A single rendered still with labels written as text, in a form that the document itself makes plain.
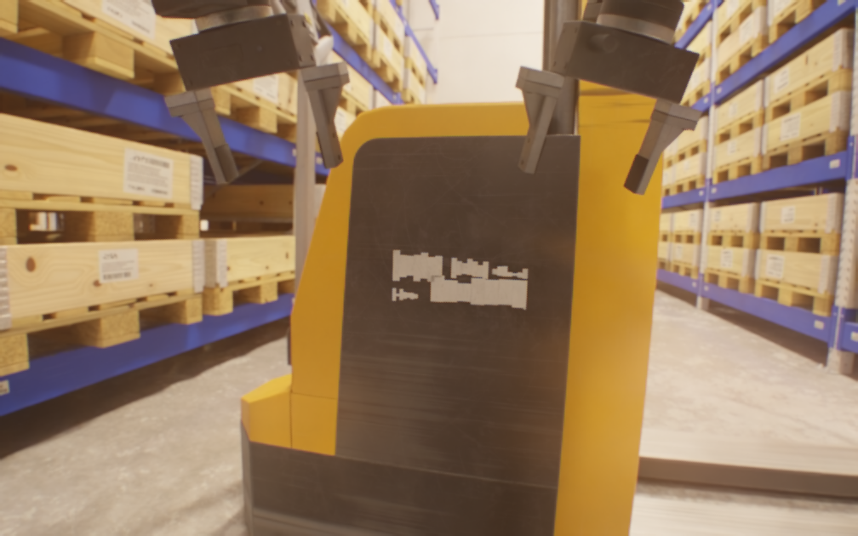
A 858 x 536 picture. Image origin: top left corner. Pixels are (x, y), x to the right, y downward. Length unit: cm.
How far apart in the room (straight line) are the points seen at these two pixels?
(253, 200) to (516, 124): 264
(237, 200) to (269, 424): 250
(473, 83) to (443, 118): 631
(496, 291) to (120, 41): 152
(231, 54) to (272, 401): 61
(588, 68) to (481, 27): 687
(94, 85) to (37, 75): 18
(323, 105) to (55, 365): 139
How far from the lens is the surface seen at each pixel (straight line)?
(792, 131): 357
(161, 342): 197
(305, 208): 121
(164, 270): 184
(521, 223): 68
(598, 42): 44
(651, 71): 50
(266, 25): 47
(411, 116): 73
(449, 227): 69
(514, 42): 719
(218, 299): 210
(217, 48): 50
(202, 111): 53
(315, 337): 79
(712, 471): 144
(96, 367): 180
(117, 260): 170
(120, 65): 181
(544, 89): 46
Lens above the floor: 69
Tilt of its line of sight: 5 degrees down
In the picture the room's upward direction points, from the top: 2 degrees clockwise
